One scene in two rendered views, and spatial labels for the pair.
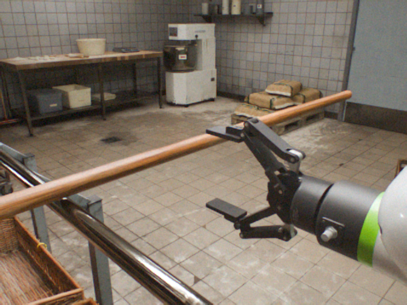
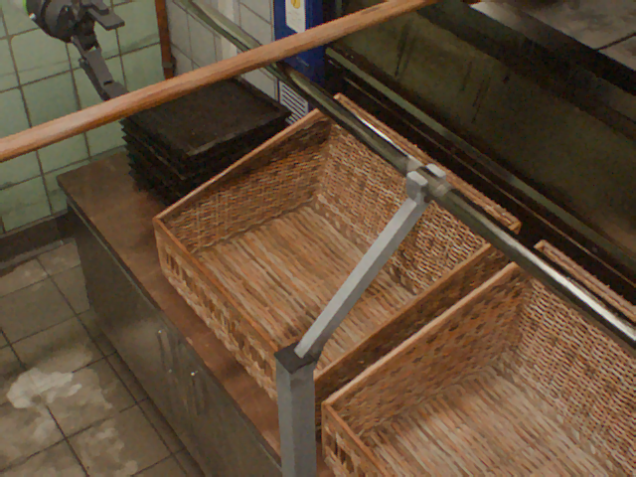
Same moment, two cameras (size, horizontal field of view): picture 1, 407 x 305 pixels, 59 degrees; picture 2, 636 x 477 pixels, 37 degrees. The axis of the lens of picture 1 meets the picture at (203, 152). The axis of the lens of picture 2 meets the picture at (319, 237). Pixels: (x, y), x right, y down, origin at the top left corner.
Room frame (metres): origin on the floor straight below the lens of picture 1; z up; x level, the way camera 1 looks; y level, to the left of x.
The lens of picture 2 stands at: (1.76, 0.52, 1.91)
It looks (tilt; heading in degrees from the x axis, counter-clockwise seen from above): 40 degrees down; 191
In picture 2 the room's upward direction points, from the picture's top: 1 degrees counter-clockwise
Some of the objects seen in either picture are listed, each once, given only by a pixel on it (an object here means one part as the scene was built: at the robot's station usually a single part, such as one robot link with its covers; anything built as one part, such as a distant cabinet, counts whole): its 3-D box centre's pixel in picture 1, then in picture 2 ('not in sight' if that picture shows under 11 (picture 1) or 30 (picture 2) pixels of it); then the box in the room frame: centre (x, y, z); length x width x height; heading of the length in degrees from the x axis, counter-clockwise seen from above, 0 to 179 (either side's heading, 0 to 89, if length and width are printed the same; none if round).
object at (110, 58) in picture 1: (89, 86); not in sight; (5.37, 1.70, 0.45); 2.20 x 0.80 x 0.90; 135
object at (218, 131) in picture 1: (228, 134); (105, 17); (0.55, -0.04, 1.26); 0.07 x 0.03 x 0.01; 46
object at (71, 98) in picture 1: (72, 95); not in sight; (5.17, 1.90, 0.35); 0.50 x 0.36 x 0.24; 46
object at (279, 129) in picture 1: (278, 116); not in sight; (5.05, -1.09, 0.07); 1.20 x 0.80 x 0.14; 135
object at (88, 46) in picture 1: (91, 46); not in sight; (5.53, 1.65, 1.01); 0.43 x 0.42 x 0.21; 135
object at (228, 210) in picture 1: (225, 209); (119, 94); (0.55, -0.04, 1.12); 0.07 x 0.03 x 0.01; 46
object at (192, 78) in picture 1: (187, 65); not in sight; (6.23, 0.27, 0.66); 0.92 x 0.59 x 1.32; 135
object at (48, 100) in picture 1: (43, 100); not in sight; (4.88, 2.20, 0.35); 0.50 x 0.36 x 0.24; 45
